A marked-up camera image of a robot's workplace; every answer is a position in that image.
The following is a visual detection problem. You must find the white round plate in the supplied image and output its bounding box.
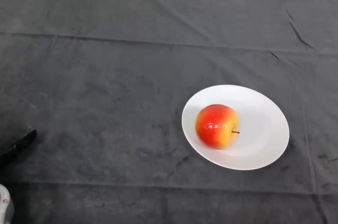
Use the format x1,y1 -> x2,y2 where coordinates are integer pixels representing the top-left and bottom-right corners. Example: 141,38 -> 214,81
181,84 -> 290,171

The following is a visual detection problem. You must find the dark grey cloth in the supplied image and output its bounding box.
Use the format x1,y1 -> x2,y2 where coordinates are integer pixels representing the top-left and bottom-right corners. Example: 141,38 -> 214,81
0,0 -> 338,224

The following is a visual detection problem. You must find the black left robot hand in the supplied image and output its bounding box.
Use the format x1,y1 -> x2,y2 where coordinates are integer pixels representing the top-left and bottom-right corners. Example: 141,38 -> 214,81
0,128 -> 37,168

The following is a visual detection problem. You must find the red yellow apple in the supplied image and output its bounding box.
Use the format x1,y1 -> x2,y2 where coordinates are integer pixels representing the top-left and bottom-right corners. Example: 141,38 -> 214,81
194,104 -> 240,150

